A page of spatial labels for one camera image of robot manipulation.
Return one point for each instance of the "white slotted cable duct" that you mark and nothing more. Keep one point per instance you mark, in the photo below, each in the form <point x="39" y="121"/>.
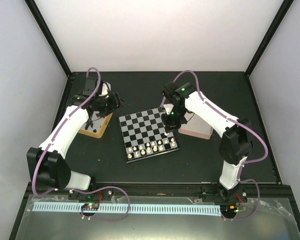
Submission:
<point x="122" y="208"/>

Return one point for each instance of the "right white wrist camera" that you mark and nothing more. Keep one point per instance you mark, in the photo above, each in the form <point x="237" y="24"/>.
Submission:
<point x="168" y="108"/>

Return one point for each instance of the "black white chess board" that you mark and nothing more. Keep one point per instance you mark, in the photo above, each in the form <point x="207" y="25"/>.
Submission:
<point x="145" y="127"/>

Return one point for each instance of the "gold tin box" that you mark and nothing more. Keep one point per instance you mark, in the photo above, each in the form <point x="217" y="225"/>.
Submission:
<point x="95" y="125"/>

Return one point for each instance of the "small circuit board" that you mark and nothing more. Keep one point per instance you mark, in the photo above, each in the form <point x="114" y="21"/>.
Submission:
<point x="90" y="207"/>

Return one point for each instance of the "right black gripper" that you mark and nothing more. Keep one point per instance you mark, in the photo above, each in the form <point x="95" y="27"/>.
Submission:
<point x="171" y="126"/>

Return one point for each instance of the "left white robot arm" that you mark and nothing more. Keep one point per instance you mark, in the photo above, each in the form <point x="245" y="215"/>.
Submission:
<point x="88" y="113"/>

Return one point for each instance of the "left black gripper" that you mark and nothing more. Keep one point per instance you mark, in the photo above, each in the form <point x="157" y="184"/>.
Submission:
<point x="116" y="103"/>

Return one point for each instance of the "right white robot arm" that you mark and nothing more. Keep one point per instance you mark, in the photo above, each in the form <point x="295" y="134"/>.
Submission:
<point x="235" y="143"/>

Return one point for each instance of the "pink tin box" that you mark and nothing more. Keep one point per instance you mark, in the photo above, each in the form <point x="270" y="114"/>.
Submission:
<point x="196" y="127"/>

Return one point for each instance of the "black aluminium frame rail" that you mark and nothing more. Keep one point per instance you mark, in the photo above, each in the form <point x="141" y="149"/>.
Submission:
<point x="210" y="192"/>

